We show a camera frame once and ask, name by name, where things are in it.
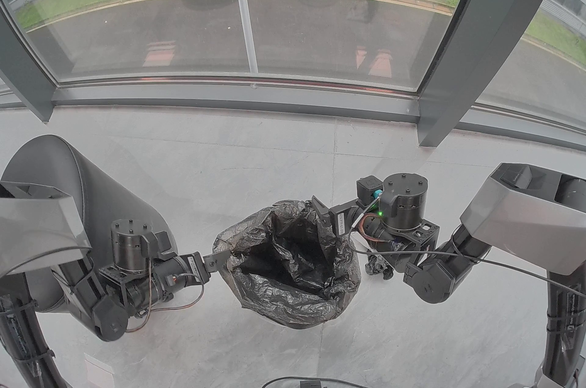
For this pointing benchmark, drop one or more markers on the black plastic bag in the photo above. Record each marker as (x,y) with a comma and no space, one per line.
(293,294)

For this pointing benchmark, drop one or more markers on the window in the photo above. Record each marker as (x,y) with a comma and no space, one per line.
(229,95)

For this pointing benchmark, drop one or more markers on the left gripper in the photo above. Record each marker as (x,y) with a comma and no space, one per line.
(178,274)

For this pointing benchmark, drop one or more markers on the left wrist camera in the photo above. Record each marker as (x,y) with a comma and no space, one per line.
(160,244)

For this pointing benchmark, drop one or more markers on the dark grey round chair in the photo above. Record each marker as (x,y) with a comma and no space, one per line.
(114,189)

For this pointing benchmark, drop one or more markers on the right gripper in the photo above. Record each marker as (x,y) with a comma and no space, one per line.
(341,221)

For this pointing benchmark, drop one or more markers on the black plastic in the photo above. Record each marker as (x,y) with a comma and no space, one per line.
(377,267)

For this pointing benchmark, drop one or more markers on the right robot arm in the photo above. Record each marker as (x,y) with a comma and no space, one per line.
(512,221)

